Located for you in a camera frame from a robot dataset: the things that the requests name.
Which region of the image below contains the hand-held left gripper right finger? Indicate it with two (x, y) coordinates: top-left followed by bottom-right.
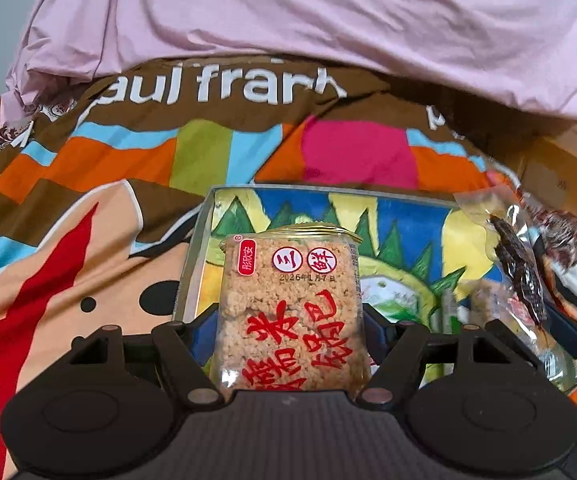
(356, 306), (512, 406)

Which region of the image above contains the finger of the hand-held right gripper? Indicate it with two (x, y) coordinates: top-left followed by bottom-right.
(531, 237), (577, 361)

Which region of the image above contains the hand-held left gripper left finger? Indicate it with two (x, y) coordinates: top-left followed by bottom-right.
(66, 306), (224, 406)

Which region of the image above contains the clear packet of dark jerky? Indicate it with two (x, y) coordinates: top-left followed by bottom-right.
(453, 184), (552, 333)

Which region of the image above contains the metal tray with dinosaur drawing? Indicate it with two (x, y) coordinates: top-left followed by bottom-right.
(171, 185), (539, 378)

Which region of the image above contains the colourful printed blanket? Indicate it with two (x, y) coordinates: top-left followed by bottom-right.
(0, 55), (577, 466)

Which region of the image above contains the pink bed sheet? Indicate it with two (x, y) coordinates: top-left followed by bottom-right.
(0, 0), (577, 136)

